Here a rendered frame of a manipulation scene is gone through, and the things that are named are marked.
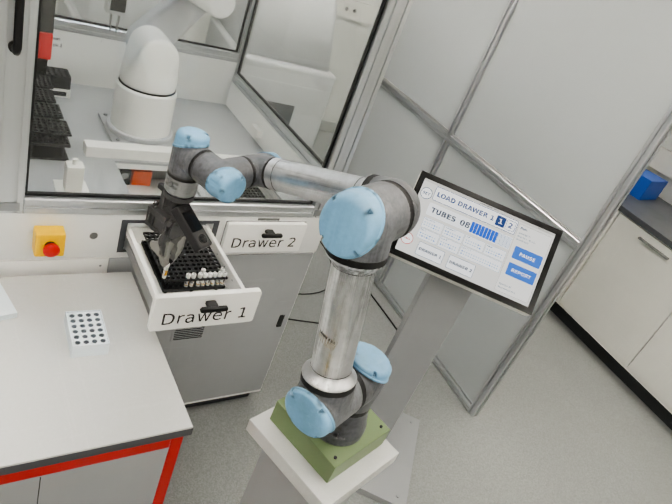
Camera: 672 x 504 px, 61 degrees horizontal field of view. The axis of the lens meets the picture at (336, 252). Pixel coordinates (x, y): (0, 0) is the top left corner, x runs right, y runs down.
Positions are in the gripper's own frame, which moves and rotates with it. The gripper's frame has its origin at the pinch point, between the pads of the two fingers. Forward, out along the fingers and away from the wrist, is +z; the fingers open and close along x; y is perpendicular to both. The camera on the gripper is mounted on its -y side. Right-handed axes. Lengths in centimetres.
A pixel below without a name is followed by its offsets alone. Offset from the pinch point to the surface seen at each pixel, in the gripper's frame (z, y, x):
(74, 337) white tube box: 18.9, 5.8, 20.1
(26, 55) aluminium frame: -37, 38, 15
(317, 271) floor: 99, 34, -177
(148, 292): 10.8, 2.7, 1.8
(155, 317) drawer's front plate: 11.0, -5.1, 6.4
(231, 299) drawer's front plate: 6.9, -13.8, -10.8
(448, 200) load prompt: -18, -36, -88
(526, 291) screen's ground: -4, -74, -88
